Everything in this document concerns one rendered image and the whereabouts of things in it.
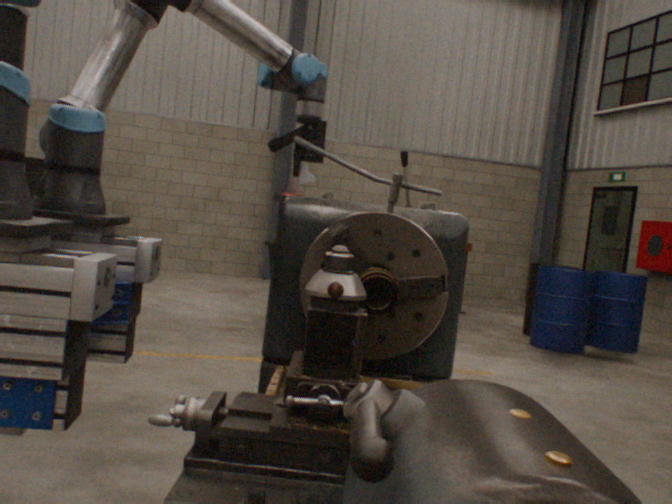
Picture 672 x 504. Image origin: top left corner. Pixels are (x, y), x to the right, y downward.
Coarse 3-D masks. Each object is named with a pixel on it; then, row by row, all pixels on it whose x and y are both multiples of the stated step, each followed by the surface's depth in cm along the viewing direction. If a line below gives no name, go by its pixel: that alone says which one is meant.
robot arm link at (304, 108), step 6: (300, 102) 191; (306, 102) 190; (312, 102) 190; (318, 102) 191; (300, 108) 191; (306, 108) 190; (312, 108) 190; (318, 108) 191; (300, 114) 191; (306, 114) 190; (312, 114) 190; (318, 114) 191
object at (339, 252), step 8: (336, 248) 88; (344, 248) 88; (328, 256) 88; (336, 256) 87; (344, 256) 87; (352, 256) 88; (328, 264) 87; (336, 264) 87; (344, 264) 87; (352, 264) 88; (336, 272) 87; (344, 272) 87; (352, 272) 88
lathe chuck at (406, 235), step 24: (360, 216) 146; (384, 216) 145; (360, 240) 146; (384, 240) 146; (408, 240) 146; (432, 240) 146; (312, 264) 146; (384, 264) 146; (408, 264) 146; (432, 264) 146; (408, 312) 147; (432, 312) 147; (384, 336) 148; (408, 336) 147
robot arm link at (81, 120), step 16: (48, 112) 152; (64, 112) 148; (80, 112) 149; (96, 112) 152; (48, 128) 150; (64, 128) 148; (80, 128) 149; (96, 128) 151; (48, 144) 150; (64, 144) 148; (80, 144) 149; (96, 144) 152; (48, 160) 150; (64, 160) 148; (80, 160) 149; (96, 160) 152
